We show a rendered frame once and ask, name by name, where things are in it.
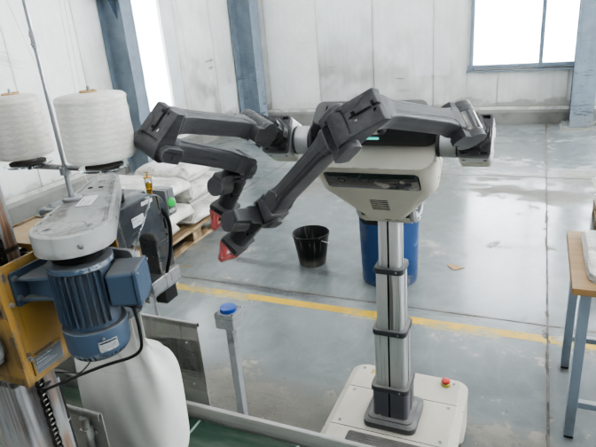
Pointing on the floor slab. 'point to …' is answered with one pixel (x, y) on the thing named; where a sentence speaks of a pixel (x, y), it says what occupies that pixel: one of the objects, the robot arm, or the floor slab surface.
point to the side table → (584, 288)
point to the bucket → (311, 245)
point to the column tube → (12, 421)
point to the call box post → (237, 372)
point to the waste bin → (369, 236)
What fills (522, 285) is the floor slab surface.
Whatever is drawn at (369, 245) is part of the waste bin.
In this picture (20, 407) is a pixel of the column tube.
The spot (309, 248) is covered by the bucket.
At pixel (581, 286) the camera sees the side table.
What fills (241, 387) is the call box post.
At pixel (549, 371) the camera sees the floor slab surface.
